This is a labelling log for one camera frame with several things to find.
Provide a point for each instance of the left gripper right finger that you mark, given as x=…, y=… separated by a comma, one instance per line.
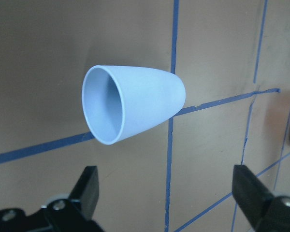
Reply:
x=265, y=211

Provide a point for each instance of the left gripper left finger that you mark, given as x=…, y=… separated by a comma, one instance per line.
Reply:
x=71, y=214

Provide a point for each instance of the brown paper table cover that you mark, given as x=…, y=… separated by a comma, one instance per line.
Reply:
x=233, y=57

